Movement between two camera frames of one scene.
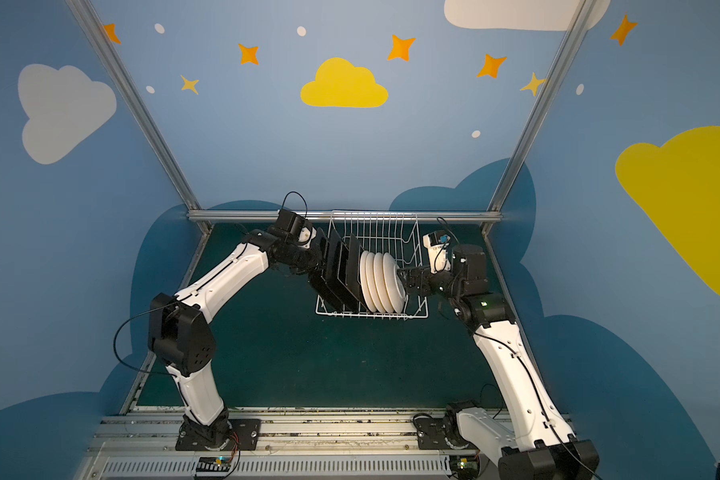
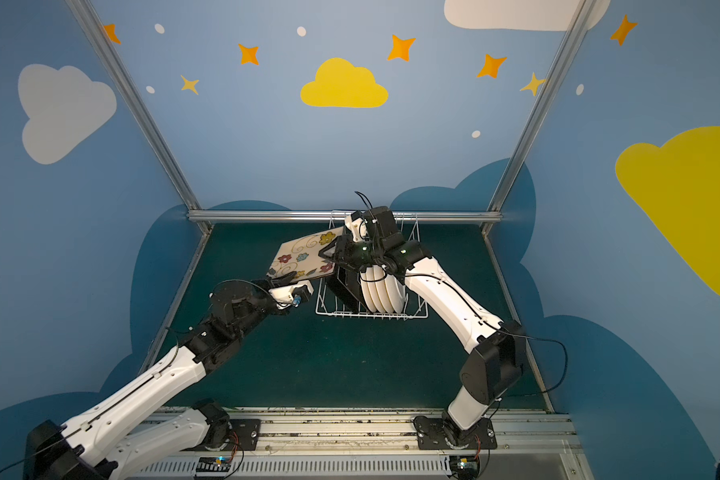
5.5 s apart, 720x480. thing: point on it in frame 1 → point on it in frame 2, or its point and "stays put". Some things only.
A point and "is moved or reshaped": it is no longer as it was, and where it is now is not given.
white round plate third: [382, 282] stays put
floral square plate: [336, 287] stays put
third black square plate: [353, 274] stays put
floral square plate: [315, 277] is moved or reshaped
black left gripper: [327, 260] → [279, 283]
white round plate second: [370, 283] stays put
